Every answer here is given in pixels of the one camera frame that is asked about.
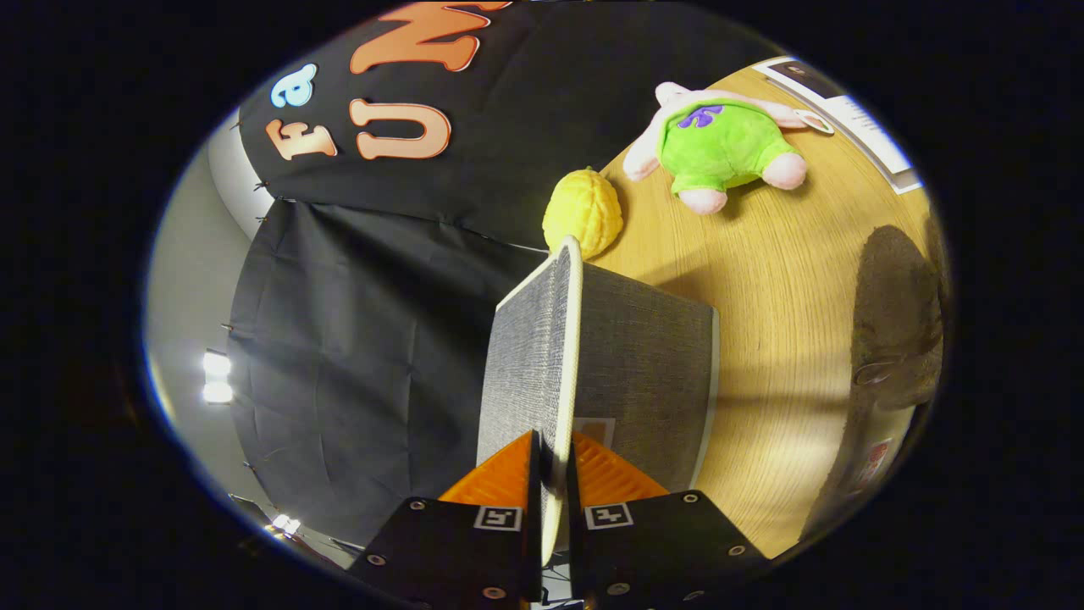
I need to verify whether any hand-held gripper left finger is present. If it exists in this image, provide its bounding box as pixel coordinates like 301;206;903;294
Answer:
347;430;543;610

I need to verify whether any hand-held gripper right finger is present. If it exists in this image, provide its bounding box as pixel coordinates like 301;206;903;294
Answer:
566;430;772;610

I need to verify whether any grey fabric storage box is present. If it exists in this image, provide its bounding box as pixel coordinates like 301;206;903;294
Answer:
476;236;721;564

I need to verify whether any yellow plush toy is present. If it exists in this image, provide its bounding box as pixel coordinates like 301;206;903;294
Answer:
542;167;625;259

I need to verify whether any pink and green plush toy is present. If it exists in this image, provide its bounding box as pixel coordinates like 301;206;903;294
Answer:
622;81;835;215

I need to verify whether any white portrait book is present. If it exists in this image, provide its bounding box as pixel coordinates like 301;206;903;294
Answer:
754;55;924;196

